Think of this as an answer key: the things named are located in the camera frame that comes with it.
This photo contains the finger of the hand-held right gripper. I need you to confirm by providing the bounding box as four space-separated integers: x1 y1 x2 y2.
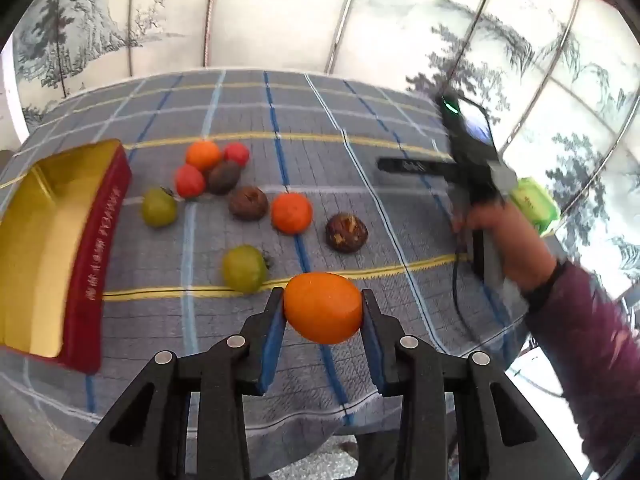
377 156 458 175

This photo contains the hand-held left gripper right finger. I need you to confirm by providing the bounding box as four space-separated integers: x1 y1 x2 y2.
360 289 583 480

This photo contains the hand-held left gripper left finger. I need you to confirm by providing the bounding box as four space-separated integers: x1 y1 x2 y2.
62 287 288 480

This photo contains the orange mandarin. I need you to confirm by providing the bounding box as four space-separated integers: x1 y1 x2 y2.
185 140 222 171
271 192 314 235
283 272 363 345

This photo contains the mottled dark brown round fruit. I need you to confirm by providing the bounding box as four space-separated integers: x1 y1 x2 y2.
325 213 369 254

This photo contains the red and gold tin box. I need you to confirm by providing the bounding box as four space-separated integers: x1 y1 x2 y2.
0 139 133 375

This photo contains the person's right forearm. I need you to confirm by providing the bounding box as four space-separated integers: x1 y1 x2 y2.
520 259 640 476

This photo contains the person's right hand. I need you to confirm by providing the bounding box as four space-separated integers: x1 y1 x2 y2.
451 200 558 297

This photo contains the grey plaid tablecloth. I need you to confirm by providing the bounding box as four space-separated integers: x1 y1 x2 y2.
0 70 532 456

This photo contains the green packet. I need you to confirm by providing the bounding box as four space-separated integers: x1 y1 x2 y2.
509 177 561 235

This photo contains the green round fruit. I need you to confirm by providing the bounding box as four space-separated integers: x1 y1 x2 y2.
141 187 178 229
221 244 269 294

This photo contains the red round fruit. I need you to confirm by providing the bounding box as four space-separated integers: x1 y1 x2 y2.
174 164 206 199
223 142 251 167

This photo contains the landscape painted folding screen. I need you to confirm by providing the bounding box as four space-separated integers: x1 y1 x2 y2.
10 0 640 301

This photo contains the black cable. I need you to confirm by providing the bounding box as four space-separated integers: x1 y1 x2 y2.
451 245 568 401

